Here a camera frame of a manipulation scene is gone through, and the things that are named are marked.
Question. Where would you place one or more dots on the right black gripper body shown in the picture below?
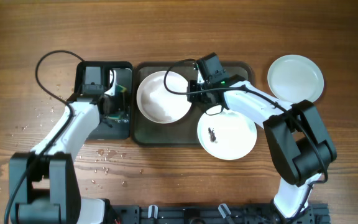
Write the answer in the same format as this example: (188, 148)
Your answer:
(196, 94)

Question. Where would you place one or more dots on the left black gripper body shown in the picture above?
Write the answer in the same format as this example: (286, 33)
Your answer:
(117, 101)

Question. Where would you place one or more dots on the green yellow sponge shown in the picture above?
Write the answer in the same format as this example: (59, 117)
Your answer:
(120, 102)

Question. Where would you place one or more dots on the white plate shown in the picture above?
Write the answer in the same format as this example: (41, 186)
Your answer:
(226, 134)
(159, 105)

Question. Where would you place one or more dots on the pale green plate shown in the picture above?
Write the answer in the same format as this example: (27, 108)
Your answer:
(295, 78)

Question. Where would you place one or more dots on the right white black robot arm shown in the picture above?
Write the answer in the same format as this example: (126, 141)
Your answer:
(300, 145)

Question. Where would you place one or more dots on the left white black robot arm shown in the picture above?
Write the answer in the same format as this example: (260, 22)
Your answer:
(43, 187)

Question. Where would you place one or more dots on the small black water tray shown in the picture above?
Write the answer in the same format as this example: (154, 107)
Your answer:
(114, 129)

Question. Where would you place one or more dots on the black mounting rail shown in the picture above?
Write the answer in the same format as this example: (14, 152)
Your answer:
(258, 213)

